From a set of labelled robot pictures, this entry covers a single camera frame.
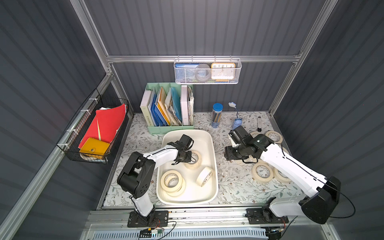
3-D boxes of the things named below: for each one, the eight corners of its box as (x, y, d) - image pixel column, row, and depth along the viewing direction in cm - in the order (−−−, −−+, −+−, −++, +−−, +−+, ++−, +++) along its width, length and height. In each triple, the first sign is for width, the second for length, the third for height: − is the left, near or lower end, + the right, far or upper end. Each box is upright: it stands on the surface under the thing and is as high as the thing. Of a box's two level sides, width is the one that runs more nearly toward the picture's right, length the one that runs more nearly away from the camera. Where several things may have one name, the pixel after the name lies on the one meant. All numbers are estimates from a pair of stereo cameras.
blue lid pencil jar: (211, 128, 113) (214, 109, 97) (211, 123, 116) (213, 103, 100) (219, 128, 113) (223, 108, 97) (219, 123, 116) (222, 103, 100)
